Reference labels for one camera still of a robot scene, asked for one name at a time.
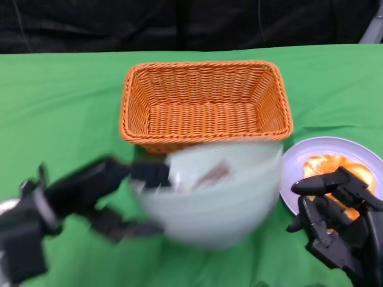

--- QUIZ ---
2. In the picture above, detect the orange wicker rectangular basket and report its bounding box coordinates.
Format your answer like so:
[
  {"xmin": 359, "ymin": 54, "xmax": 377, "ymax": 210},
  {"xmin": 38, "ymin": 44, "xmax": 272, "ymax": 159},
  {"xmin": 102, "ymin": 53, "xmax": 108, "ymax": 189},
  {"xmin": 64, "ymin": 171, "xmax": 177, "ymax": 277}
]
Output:
[{"xmin": 119, "ymin": 60, "xmax": 294, "ymax": 155}]

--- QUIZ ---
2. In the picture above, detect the chocolate brown cake slice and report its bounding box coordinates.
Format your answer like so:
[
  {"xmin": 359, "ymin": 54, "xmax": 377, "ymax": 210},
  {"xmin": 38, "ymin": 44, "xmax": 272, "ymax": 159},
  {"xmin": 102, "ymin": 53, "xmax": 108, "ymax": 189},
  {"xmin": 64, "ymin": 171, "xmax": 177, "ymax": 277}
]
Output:
[{"xmin": 190, "ymin": 160, "xmax": 233, "ymax": 191}]

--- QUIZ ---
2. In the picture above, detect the grey metal frame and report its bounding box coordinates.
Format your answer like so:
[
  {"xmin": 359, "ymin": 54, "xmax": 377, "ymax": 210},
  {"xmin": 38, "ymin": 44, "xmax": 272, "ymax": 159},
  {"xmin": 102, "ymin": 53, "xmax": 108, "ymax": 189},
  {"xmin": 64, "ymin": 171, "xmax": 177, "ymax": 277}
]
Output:
[{"xmin": 358, "ymin": 11, "xmax": 383, "ymax": 45}]

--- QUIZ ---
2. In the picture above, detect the green tablecloth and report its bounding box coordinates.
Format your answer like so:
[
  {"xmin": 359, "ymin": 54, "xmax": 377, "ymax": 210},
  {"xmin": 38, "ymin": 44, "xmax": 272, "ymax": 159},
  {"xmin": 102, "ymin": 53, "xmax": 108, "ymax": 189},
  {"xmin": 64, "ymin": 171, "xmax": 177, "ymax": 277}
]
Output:
[{"xmin": 0, "ymin": 41, "xmax": 383, "ymax": 287}]

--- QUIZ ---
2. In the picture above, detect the pale grey round bowl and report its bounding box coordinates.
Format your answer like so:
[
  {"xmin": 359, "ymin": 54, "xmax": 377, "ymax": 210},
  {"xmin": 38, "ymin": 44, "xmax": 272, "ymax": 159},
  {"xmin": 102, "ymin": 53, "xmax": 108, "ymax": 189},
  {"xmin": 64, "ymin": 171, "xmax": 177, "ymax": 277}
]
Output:
[{"xmin": 129, "ymin": 143, "xmax": 285, "ymax": 251}]

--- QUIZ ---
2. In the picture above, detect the black backdrop curtain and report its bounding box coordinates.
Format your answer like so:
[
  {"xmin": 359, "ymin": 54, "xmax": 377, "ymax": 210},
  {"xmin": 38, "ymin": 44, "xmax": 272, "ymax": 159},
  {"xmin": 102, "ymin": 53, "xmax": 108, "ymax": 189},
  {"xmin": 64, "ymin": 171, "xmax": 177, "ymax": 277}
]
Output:
[{"xmin": 0, "ymin": 0, "xmax": 378, "ymax": 55}]

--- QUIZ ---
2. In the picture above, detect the orange striped croissant bread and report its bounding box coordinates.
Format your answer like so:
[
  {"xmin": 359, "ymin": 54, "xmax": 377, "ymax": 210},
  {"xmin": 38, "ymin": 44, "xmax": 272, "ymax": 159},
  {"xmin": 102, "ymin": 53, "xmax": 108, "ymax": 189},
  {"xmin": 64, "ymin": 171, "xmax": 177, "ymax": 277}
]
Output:
[
  {"xmin": 313, "ymin": 163, "xmax": 376, "ymax": 237},
  {"xmin": 302, "ymin": 153, "xmax": 350, "ymax": 176}
]

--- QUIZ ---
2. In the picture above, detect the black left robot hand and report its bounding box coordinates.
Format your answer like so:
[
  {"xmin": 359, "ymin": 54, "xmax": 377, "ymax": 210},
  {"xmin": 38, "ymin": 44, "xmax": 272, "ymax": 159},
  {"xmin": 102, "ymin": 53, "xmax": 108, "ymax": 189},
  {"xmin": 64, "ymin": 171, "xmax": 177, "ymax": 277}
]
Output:
[{"xmin": 44, "ymin": 153, "xmax": 172, "ymax": 245}]

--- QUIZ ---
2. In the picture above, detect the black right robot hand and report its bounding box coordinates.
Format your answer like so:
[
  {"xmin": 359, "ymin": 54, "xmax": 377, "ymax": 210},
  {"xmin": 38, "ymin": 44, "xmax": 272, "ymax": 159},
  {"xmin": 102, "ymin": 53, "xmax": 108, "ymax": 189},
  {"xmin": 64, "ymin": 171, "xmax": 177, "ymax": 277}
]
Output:
[{"xmin": 286, "ymin": 166, "xmax": 383, "ymax": 287}]

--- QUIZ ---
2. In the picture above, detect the lavender round plate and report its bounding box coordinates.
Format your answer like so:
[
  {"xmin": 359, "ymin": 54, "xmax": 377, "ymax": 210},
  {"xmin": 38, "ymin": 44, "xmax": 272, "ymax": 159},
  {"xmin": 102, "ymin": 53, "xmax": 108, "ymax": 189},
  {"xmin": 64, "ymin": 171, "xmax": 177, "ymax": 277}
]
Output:
[{"xmin": 279, "ymin": 136, "xmax": 383, "ymax": 216}]

